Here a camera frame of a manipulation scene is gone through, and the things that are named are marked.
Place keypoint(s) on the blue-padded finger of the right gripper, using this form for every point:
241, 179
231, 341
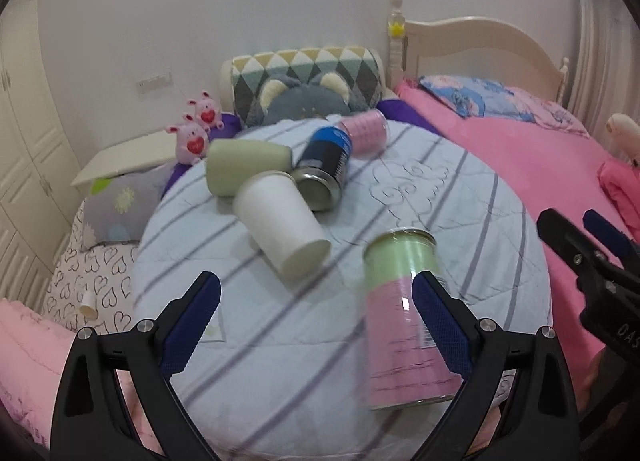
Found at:
622, 247
575, 249

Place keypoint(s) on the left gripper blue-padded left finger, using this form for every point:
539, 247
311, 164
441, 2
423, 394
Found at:
91, 420

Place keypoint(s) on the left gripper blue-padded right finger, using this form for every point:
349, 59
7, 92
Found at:
539, 419

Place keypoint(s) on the pink and green can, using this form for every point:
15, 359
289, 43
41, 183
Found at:
405, 367

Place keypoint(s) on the small paper cup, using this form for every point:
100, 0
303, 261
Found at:
87, 305

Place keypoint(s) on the pink ribbed cup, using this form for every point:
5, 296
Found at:
368, 132

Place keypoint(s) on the white paper cup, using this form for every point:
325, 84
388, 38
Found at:
279, 220

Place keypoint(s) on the pale green cup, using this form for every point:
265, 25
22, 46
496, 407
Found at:
231, 162

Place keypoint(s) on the pink quilt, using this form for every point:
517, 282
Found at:
33, 355

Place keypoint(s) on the pink bed blanket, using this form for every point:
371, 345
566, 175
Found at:
545, 168

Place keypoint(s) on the cream plush toy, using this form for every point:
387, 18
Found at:
625, 132

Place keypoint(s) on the heart pattern bed sheet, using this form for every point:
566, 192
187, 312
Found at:
106, 269

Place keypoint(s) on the pink cartoon pillow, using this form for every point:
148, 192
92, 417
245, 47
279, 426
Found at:
545, 113

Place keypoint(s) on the cream curtain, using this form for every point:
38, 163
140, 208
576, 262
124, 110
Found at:
607, 70

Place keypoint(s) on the striped white round cushion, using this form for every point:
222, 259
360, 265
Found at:
286, 380

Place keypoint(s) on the blue cartoon pillow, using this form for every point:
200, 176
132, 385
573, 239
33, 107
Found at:
469, 96

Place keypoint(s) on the grey flower pillow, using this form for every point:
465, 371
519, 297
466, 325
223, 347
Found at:
120, 211

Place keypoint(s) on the cream wardrobe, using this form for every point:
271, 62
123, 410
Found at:
38, 201

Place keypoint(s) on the cream wooden headboard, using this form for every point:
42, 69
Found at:
475, 47

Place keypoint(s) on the black and blue can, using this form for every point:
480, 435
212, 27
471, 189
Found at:
321, 169

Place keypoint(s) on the pink rabbit plush front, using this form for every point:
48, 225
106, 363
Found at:
191, 140

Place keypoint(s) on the pink rabbit plush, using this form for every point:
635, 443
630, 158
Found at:
191, 140
207, 112

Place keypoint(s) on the triangle pattern headboard cushion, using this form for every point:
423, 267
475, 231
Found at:
242, 77

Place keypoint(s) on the pink rabbit plush back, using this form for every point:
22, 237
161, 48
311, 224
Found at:
207, 112

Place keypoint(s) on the grey plush cat pillow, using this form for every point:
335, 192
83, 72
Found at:
285, 98

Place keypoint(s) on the white wall socket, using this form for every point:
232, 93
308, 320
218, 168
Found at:
153, 83

